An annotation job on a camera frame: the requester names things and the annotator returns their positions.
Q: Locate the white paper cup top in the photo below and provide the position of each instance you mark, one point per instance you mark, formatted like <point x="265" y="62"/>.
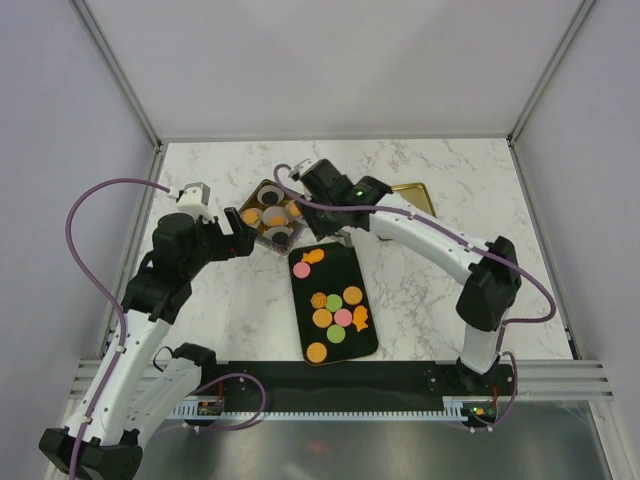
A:
<point x="269" y="188"/>

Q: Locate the white slotted cable duct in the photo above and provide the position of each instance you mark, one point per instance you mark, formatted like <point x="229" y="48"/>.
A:
<point x="194" y="410"/>

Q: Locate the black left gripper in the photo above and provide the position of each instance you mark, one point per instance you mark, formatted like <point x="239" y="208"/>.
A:
<point x="238" y="244"/>

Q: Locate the aluminium front rail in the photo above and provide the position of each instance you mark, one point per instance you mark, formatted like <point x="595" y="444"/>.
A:
<point x="541" y="380"/>

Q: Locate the gold tin lid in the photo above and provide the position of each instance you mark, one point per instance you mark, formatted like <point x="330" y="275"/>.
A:
<point x="417" y="200"/>

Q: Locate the orange scalloped cookie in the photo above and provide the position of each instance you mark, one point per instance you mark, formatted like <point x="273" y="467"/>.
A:
<point x="294" y="210"/>

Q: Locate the orange fish cookie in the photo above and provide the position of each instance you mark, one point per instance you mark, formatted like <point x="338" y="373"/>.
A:
<point x="313" y="256"/>
<point x="360" y="318"/>

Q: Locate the orange dotted biscuit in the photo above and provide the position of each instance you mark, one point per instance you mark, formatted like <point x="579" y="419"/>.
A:
<point x="352" y="295"/>
<point x="316" y="353"/>
<point x="322" y="318"/>

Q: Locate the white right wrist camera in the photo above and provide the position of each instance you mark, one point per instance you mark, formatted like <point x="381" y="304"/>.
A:
<point x="299" y="169"/>

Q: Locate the aluminium frame post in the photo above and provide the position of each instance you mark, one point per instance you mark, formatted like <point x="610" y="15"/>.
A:
<point x="574" y="27"/>
<point x="107" y="55"/>

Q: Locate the pink sandwich cookie top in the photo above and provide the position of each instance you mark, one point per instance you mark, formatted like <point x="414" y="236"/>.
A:
<point x="301" y="270"/>

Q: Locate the white paper cup right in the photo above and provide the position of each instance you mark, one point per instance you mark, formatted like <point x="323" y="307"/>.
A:
<point x="290" y="216"/>

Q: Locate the white paper cup left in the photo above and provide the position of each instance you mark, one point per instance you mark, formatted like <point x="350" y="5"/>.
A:
<point x="250" y="219"/>

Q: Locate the black rectangular tray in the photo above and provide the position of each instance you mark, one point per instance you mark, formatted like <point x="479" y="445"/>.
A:
<point x="333" y="312"/>

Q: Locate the orange dotted biscuit middle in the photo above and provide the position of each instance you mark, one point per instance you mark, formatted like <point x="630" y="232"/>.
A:
<point x="322" y="318"/>

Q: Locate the orange fish cookie lower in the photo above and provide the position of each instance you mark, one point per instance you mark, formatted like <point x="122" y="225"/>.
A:
<point x="360" y="318"/>

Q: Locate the green sandwich cookie upper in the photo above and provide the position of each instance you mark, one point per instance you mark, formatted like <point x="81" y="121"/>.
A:
<point x="334" y="302"/>

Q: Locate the black sandwich cookie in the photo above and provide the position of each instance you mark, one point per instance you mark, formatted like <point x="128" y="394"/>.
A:
<point x="280" y="238"/>
<point x="270" y="198"/>

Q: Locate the pink sandwich cookie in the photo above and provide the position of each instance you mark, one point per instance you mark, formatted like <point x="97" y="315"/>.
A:
<point x="301" y="270"/>
<point x="343" y="317"/>

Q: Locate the aluminium frame right post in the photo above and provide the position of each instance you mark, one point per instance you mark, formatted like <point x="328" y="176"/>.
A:
<point x="574" y="27"/>

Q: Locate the aluminium frame left post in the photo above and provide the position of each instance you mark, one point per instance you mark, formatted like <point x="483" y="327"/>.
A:
<point x="107" y="55"/>

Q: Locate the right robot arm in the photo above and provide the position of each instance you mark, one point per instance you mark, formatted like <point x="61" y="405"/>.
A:
<point x="485" y="270"/>

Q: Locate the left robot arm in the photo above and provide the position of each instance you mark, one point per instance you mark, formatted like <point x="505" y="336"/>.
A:
<point x="104" y="438"/>

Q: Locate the white paper cup bottom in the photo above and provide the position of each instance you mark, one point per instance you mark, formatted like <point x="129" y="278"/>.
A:
<point x="269" y="232"/>

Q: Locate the green sandwich cookie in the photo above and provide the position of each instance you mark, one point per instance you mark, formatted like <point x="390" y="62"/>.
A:
<point x="334" y="302"/>
<point x="336" y="334"/>

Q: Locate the orange fish cookie top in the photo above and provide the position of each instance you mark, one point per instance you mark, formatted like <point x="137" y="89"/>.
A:
<point x="313" y="256"/>

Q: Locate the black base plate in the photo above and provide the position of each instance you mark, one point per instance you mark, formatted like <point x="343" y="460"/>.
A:
<point x="368" y="385"/>

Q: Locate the pink sandwich cookie lower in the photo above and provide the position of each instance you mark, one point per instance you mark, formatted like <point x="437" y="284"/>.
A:
<point x="343" y="317"/>

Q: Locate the orange dotted biscuit right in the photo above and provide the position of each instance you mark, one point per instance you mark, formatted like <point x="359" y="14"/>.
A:
<point x="352" y="295"/>

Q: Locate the green sandwich cookie lower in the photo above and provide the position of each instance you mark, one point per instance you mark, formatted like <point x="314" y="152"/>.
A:
<point x="336" y="334"/>

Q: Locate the orange dotted biscuit bottom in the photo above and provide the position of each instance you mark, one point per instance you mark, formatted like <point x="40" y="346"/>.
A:
<point x="316" y="353"/>

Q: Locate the orange swirl cookie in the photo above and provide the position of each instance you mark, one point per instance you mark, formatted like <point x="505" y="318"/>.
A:
<point x="250" y="216"/>
<point x="318" y="300"/>

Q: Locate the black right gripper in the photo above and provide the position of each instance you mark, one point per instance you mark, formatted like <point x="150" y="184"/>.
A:
<point x="320" y="229"/>

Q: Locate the square cookie tin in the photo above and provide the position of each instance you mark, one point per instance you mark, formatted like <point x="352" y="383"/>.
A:
<point x="251" y="212"/>

